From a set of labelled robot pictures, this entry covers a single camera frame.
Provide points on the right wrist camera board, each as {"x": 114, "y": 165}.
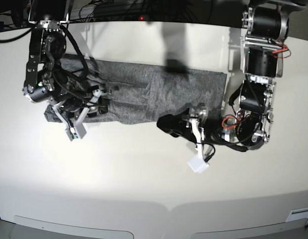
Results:
{"x": 74, "y": 133}

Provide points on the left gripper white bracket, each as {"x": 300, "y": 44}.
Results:
{"x": 196, "y": 126}

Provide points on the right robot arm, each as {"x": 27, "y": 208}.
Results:
{"x": 45, "y": 77}

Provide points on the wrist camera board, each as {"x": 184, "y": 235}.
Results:
{"x": 197, "y": 164}
{"x": 74, "y": 133}

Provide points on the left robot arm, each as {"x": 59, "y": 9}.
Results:
{"x": 267, "y": 25}

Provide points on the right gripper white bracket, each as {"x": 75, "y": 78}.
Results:
{"x": 71, "y": 109}

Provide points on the black power strip with LED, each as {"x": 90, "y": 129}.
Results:
{"x": 129, "y": 16}

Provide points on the grey long-sleeve T-shirt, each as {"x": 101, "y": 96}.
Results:
{"x": 139, "y": 93}

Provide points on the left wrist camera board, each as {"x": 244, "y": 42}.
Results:
{"x": 197, "y": 164}

